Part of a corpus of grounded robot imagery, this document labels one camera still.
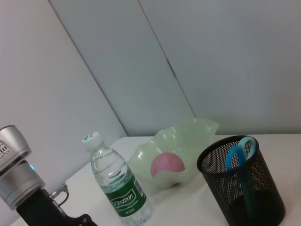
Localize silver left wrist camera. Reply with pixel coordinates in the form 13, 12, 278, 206
0, 125, 32, 176

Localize clear water bottle green label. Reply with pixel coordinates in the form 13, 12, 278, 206
81, 131, 151, 226

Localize left gripper cable with plug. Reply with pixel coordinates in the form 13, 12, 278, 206
49, 182, 70, 208

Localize black mesh pen holder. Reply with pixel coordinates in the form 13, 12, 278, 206
197, 135, 286, 226

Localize pale green wavy fruit plate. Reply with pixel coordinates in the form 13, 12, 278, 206
127, 118, 221, 190

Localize blue scissors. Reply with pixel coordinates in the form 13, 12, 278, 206
226, 136, 257, 216

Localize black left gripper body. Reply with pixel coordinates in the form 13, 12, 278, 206
16, 188, 98, 226

